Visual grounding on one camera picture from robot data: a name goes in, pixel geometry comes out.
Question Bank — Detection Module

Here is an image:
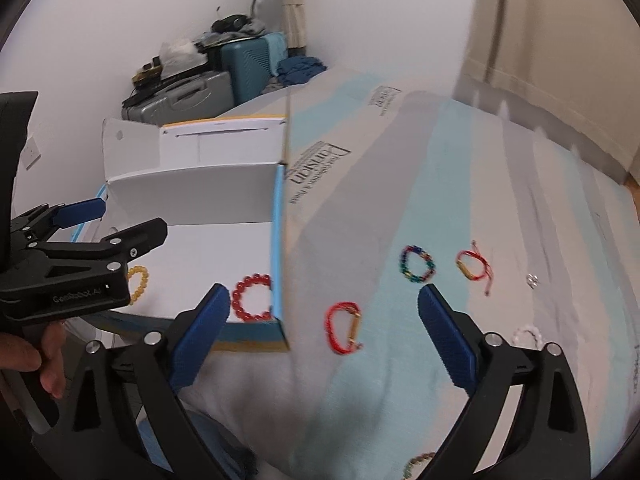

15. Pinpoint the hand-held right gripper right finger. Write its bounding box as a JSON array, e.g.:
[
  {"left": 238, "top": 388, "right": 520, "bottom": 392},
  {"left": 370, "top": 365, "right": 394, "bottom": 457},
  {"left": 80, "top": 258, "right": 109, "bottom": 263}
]
[{"left": 417, "top": 283, "right": 593, "bottom": 480}]

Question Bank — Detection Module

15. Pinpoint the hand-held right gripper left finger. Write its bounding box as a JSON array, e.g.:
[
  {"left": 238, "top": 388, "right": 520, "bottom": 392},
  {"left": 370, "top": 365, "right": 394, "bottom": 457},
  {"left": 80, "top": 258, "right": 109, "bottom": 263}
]
[{"left": 50, "top": 282, "right": 261, "bottom": 480}]

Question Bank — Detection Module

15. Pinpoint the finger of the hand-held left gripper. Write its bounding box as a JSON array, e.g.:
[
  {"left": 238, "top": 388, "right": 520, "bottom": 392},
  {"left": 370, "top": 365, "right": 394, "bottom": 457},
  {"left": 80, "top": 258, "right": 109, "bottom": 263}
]
[
  {"left": 30, "top": 217, "right": 169, "bottom": 274},
  {"left": 12, "top": 198, "right": 107, "bottom": 235}
]

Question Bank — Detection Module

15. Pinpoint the yellow bead bracelet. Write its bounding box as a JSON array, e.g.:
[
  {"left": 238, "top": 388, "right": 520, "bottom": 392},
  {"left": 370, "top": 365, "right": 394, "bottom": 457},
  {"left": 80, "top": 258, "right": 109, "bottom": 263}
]
[{"left": 126, "top": 266, "right": 150, "bottom": 306}]

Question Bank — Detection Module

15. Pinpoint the multicolour bead bracelet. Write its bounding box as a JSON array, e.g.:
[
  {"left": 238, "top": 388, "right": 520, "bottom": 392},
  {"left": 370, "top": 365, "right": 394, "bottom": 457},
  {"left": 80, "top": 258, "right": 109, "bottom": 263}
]
[{"left": 398, "top": 245, "right": 437, "bottom": 283}]

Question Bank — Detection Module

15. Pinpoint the white cardboard box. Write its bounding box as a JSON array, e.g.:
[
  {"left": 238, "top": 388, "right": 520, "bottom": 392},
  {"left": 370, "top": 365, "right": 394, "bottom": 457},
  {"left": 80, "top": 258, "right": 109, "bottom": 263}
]
[{"left": 65, "top": 116, "right": 292, "bottom": 353}]

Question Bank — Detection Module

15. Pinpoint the red cord bracelet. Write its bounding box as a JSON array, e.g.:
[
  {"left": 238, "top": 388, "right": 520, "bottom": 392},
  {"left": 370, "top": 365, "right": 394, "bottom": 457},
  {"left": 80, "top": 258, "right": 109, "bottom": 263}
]
[
  {"left": 455, "top": 241, "right": 493, "bottom": 297},
  {"left": 324, "top": 301, "right": 365, "bottom": 356}
]

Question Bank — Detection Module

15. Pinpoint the person's left hand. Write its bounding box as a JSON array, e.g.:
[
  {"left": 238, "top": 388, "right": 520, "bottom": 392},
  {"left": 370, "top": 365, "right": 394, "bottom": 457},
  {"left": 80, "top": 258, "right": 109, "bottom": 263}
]
[{"left": 0, "top": 321, "right": 67, "bottom": 401}]

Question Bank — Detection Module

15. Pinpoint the black flat case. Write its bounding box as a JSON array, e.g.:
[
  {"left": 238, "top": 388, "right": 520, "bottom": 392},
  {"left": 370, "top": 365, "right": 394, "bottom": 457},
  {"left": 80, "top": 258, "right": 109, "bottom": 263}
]
[{"left": 131, "top": 71, "right": 213, "bottom": 97}]

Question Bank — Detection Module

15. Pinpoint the grey suitcase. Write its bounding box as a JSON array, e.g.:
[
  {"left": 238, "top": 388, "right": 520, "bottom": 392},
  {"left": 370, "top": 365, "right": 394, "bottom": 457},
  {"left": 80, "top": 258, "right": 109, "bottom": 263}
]
[{"left": 121, "top": 70, "right": 236, "bottom": 126}]

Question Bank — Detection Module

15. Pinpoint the striped bed sheet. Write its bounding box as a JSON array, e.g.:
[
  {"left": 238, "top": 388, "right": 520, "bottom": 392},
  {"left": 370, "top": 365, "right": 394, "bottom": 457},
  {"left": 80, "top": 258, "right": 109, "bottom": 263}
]
[{"left": 180, "top": 67, "right": 640, "bottom": 480}]

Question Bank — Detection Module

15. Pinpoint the clear plastic bag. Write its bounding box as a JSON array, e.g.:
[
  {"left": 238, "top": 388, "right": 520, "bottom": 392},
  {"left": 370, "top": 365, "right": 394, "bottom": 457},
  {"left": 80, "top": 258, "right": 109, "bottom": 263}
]
[{"left": 159, "top": 40, "right": 198, "bottom": 68}]

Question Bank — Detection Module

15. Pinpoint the teal suitcase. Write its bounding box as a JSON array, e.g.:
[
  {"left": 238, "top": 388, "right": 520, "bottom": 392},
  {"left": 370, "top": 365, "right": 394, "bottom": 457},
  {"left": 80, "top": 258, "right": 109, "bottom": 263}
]
[{"left": 220, "top": 32, "right": 291, "bottom": 107}]

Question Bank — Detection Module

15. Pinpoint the black bag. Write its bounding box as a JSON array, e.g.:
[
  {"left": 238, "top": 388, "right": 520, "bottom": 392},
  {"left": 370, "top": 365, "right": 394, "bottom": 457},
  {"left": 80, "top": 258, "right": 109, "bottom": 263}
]
[{"left": 211, "top": 14, "right": 251, "bottom": 36}]

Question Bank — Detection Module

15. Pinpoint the blue clothes pile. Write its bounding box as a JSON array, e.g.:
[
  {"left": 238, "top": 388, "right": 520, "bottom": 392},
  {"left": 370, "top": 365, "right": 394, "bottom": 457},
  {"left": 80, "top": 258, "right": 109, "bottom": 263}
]
[{"left": 276, "top": 54, "right": 327, "bottom": 88}]

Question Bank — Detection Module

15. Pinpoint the tied beige curtain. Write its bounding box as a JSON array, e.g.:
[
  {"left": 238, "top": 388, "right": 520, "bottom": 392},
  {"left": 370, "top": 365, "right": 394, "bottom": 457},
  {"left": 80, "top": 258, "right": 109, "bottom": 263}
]
[{"left": 279, "top": 0, "right": 308, "bottom": 56}]

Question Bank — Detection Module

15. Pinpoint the wide beige curtain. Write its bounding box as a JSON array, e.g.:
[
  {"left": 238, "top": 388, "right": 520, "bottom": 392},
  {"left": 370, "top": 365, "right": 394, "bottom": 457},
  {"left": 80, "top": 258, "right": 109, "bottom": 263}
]
[{"left": 452, "top": 0, "right": 640, "bottom": 186}]

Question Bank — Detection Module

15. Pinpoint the red bead bracelet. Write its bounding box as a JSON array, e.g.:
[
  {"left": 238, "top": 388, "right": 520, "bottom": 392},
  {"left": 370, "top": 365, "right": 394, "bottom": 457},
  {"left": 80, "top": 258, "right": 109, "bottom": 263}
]
[{"left": 231, "top": 273, "right": 275, "bottom": 322}]

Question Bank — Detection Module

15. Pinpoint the white wall socket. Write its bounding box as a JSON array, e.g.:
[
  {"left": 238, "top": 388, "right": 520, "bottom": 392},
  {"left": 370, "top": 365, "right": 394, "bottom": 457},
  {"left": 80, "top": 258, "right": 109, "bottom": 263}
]
[{"left": 17, "top": 135, "right": 42, "bottom": 171}]

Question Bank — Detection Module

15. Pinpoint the white bead bracelet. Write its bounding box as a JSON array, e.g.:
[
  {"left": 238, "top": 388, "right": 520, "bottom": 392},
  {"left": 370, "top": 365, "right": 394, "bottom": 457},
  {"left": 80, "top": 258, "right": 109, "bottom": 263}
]
[{"left": 511, "top": 325, "right": 545, "bottom": 351}]

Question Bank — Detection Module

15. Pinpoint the brown green bead bracelet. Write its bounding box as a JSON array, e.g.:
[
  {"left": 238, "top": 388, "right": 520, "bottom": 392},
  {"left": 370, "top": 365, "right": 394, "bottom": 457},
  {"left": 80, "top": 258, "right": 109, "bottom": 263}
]
[{"left": 402, "top": 451, "right": 438, "bottom": 480}]

